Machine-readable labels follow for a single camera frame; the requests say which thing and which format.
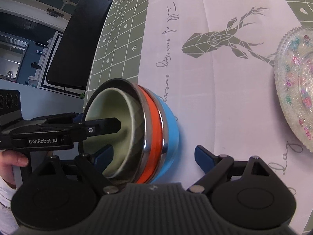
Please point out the clear glass plate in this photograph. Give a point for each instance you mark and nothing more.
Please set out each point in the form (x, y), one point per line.
(293, 81)

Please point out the green white checked tablecloth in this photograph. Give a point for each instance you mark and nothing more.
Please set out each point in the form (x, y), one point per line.
(206, 60)

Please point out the orange steel bowl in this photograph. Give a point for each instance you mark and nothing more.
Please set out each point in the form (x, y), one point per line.
(137, 146)

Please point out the blue steel bowl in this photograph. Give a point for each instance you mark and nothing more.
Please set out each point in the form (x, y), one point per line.
(170, 136)

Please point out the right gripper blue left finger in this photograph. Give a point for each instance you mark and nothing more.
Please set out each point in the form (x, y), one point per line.
(90, 167)

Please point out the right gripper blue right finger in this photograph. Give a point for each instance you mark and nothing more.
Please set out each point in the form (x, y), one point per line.
(215, 169)

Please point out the left hand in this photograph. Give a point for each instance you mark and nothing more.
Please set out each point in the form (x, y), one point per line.
(8, 159)

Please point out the black chair near left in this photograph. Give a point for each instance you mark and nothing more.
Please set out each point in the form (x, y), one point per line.
(72, 62)

